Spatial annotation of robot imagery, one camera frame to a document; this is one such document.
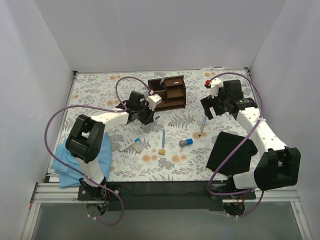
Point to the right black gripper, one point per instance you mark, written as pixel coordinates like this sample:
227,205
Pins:
210,105

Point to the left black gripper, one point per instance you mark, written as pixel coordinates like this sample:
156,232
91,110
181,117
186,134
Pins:
146,114

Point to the blue capped white marker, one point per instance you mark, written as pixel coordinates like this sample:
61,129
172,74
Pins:
129,145

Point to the light blue pen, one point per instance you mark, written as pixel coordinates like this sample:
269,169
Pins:
163,139

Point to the grey blue glue stick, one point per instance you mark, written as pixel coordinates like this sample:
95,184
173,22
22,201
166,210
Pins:
183,143

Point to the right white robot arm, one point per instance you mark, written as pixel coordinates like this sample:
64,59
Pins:
279,164

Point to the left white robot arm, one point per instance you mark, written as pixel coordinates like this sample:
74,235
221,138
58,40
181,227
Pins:
86,136

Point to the floral patterned table mat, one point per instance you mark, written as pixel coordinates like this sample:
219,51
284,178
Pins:
91,92

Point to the brown wooden desk organizer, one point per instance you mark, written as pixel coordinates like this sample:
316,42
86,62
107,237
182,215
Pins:
172,92

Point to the small yellow eraser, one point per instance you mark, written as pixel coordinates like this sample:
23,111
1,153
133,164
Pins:
161,152

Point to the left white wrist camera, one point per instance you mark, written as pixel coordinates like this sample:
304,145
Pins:
153,101

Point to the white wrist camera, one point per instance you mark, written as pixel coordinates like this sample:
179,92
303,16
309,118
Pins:
214,86
153,101

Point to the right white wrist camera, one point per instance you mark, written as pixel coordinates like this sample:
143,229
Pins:
214,86

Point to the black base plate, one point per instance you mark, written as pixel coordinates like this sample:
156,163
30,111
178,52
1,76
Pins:
166,195

